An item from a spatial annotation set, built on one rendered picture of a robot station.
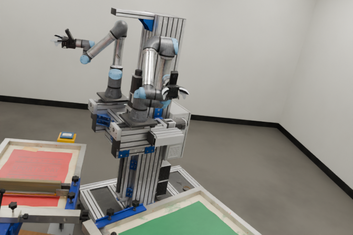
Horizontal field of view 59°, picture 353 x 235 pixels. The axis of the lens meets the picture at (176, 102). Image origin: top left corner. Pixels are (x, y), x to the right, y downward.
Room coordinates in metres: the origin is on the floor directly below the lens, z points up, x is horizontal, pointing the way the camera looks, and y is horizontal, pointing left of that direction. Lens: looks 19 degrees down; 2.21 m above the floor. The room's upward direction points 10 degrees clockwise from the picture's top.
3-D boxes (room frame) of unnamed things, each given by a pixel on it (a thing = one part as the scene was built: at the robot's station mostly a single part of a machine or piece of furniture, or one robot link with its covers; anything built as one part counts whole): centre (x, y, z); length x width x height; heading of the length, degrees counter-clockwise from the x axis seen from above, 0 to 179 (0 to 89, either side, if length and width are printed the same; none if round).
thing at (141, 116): (2.19, 0.27, 1.31); 0.15 x 0.15 x 0.10
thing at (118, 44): (2.72, 0.59, 1.63); 0.15 x 0.12 x 0.55; 11
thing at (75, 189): (1.51, 0.50, 0.97); 0.30 x 0.05 x 0.07; 13
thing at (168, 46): (2.22, 0.13, 1.63); 0.15 x 0.12 x 0.55; 103
